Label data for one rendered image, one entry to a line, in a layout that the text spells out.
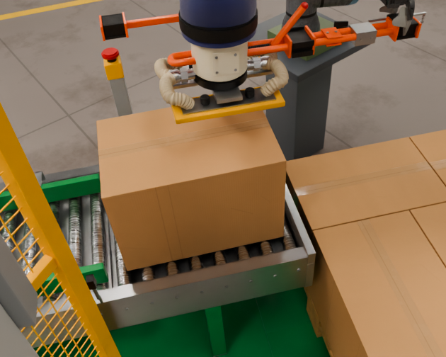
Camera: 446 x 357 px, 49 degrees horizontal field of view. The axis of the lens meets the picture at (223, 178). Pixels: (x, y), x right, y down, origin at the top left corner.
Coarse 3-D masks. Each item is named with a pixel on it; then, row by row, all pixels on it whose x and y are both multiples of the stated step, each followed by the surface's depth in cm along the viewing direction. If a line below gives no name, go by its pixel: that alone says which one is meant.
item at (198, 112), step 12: (204, 96) 148; (252, 96) 150; (264, 96) 151; (276, 96) 152; (180, 108) 149; (192, 108) 148; (204, 108) 148; (216, 108) 148; (228, 108) 148; (240, 108) 148; (252, 108) 149; (264, 108) 150; (180, 120) 146; (192, 120) 147
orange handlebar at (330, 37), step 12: (132, 24) 163; (144, 24) 164; (156, 24) 165; (372, 24) 158; (384, 24) 158; (324, 36) 155; (336, 36) 152; (348, 36) 153; (252, 48) 149; (264, 48) 149; (276, 48) 150; (168, 60) 146; (180, 60) 146; (192, 60) 146
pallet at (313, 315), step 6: (306, 288) 218; (312, 306) 213; (312, 312) 215; (312, 318) 217; (318, 318) 207; (312, 324) 220; (318, 324) 209; (318, 330) 212; (318, 336) 216; (324, 336) 203; (330, 348) 198; (330, 354) 199
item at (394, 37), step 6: (390, 18) 157; (414, 18) 157; (390, 24) 157; (414, 24) 155; (420, 24) 154; (396, 30) 154; (402, 30) 156; (408, 30) 156; (414, 30) 157; (390, 36) 158; (396, 36) 155; (402, 36) 157; (408, 36) 157; (414, 36) 158
